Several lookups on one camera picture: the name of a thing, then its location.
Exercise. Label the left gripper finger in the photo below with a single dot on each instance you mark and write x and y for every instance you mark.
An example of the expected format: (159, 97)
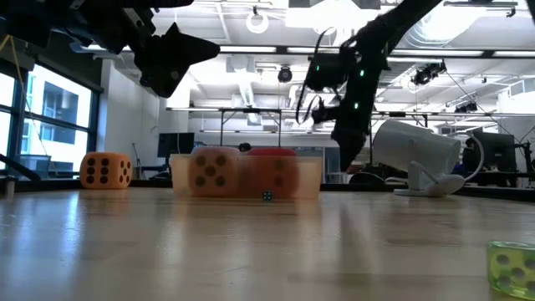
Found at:
(167, 3)
(175, 58)

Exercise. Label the orange translucent plastic bin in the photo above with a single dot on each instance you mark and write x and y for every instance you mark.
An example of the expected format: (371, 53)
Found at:
(309, 180)

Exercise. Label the large red foam die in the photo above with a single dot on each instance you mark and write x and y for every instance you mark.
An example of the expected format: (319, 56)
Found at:
(271, 151)

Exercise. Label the large pink foam die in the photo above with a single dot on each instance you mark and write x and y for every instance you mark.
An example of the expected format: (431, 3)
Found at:
(213, 171)

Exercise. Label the large orange foam die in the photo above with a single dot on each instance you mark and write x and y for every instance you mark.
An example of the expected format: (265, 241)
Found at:
(104, 171)

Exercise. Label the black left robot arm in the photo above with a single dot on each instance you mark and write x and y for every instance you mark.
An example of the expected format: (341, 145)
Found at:
(25, 16)

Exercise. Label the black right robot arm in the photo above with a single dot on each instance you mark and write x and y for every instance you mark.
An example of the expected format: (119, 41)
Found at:
(397, 16)

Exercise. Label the black spotlight cluster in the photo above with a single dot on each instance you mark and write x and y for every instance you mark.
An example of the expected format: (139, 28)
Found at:
(426, 74)

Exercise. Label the black computer monitor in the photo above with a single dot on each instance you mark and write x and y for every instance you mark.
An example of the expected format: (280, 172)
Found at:
(175, 146)
(497, 148)

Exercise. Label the small teal translucent die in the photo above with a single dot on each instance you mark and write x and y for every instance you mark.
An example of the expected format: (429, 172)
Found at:
(267, 195)

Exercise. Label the person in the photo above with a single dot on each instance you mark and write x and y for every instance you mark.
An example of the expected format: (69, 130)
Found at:
(245, 147)
(469, 150)

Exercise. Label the large window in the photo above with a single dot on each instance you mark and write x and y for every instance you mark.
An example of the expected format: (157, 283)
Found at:
(62, 104)

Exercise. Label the small green translucent die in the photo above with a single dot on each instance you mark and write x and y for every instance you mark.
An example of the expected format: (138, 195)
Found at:
(512, 271)

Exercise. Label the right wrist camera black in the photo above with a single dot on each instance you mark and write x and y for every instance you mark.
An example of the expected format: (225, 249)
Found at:
(326, 71)

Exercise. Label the silver ventilation duct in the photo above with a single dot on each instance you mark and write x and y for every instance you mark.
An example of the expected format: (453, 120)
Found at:
(401, 69)

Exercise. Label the white desk camera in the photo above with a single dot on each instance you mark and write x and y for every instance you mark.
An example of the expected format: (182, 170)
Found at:
(409, 146)

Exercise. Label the round black camera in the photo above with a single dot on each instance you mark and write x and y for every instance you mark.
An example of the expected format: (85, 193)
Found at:
(285, 75)

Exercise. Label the black aluminium rig frame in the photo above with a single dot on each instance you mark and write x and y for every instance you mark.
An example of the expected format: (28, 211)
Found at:
(54, 186)

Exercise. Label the small grey post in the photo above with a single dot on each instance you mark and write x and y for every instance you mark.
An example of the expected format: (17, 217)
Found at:
(9, 186)

